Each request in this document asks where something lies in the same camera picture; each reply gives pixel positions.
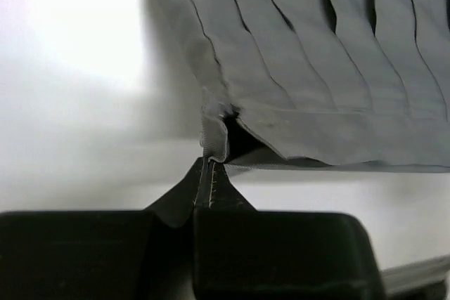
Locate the grey pleated skirt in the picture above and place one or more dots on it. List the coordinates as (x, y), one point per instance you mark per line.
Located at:
(337, 82)

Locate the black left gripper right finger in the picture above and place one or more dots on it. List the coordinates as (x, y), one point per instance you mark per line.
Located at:
(242, 253)

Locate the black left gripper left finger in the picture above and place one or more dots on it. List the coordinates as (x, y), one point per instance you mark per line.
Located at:
(120, 254)

